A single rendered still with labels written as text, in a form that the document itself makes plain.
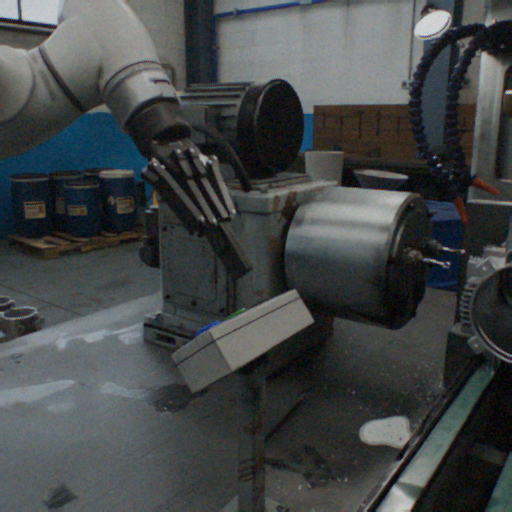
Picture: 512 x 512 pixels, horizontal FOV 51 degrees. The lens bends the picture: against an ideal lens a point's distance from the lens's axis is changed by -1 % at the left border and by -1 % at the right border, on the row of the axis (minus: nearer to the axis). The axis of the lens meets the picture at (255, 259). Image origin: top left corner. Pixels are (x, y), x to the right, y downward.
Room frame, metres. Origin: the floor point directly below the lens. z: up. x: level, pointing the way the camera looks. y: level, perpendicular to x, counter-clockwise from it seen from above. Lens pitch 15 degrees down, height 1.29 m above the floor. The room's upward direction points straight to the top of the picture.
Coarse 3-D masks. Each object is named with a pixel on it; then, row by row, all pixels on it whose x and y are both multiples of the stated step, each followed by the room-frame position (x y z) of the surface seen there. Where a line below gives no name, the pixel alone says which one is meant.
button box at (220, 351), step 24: (264, 312) 0.58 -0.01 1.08; (288, 312) 0.61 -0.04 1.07; (216, 336) 0.51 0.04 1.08; (240, 336) 0.53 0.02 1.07; (264, 336) 0.56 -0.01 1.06; (288, 336) 0.58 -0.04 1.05; (192, 360) 0.52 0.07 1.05; (216, 360) 0.51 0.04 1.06; (240, 360) 0.51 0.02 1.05; (192, 384) 0.52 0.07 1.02
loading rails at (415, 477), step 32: (480, 384) 0.71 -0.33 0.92; (448, 416) 0.63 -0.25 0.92; (480, 416) 0.69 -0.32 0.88; (416, 448) 0.55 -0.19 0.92; (448, 448) 0.56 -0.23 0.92; (480, 448) 0.66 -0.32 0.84; (384, 480) 0.48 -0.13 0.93; (416, 480) 0.50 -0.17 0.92; (448, 480) 0.57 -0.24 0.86; (480, 480) 0.64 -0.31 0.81
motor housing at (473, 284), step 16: (496, 272) 0.76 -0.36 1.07; (480, 288) 0.79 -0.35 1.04; (496, 288) 0.91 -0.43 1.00; (464, 304) 0.79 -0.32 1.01; (480, 304) 0.82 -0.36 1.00; (496, 304) 0.88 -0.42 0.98; (464, 320) 0.79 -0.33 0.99; (480, 320) 0.80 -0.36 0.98; (496, 320) 0.85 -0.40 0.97; (480, 336) 0.77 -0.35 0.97; (496, 336) 0.80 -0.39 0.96; (496, 352) 0.76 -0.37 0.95
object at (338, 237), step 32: (320, 192) 1.00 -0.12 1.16; (352, 192) 0.98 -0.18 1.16; (384, 192) 0.96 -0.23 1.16; (320, 224) 0.93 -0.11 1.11; (352, 224) 0.90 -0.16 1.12; (384, 224) 0.87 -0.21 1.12; (416, 224) 0.94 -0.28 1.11; (288, 256) 0.96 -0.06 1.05; (320, 256) 0.91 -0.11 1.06; (352, 256) 0.87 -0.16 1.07; (384, 256) 0.85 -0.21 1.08; (416, 256) 0.87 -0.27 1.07; (320, 288) 0.91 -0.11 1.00; (352, 288) 0.87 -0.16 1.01; (384, 288) 0.84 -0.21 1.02; (416, 288) 0.96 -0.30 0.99; (352, 320) 0.93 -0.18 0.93; (384, 320) 0.87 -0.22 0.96
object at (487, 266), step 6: (504, 246) 0.92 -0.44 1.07; (492, 258) 0.78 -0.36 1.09; (480, 264) 0.78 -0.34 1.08; (486, 264) 0.77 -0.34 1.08; (492, 264) 0.77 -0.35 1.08; (480, 270) 0.78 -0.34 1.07; (486, 270) 0.77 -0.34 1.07; (492, 270) 0.77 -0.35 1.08; (474, 336) 0.78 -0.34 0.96; (468, 342) 0.78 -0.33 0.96; (474, 342) 0.77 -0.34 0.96; (480, 342) 0.77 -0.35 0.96; (474, 348) 0.77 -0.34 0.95; (480, 348) 0.77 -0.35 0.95; (486, 348) 0.76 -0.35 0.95
